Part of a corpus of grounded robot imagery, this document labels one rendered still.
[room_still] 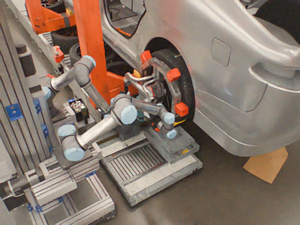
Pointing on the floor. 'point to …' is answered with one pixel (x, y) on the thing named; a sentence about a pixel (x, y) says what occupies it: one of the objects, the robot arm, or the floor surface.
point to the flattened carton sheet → (267, 164)
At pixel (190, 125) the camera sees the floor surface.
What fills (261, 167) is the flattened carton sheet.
